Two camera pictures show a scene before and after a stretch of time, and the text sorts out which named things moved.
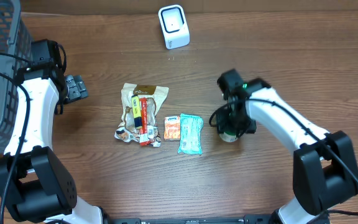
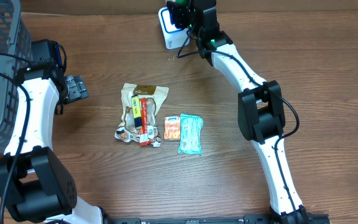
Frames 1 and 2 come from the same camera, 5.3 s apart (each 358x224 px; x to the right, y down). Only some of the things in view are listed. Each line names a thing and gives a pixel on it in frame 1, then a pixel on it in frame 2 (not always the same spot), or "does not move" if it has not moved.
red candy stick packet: x=143 y=137 does not move
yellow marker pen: x=136 y=111 does not move
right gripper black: x=226 y=126 to x=180 y=10
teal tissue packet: x=191 y=128 does not move
